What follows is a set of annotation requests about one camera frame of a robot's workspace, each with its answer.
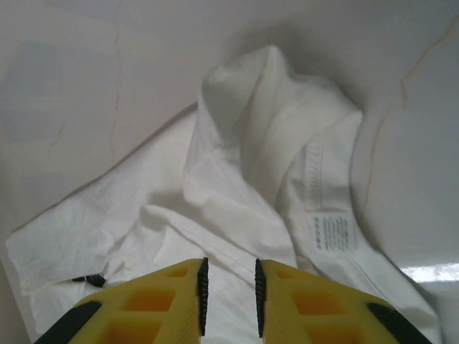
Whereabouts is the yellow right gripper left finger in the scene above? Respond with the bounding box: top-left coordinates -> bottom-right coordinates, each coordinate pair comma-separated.
34,257 -> 209,344

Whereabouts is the white t-shirt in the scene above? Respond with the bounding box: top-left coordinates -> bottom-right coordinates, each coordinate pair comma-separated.
5,44 -> 440,344

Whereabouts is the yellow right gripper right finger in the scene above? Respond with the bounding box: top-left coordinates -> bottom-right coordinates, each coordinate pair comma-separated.
254,257 -> 431,344

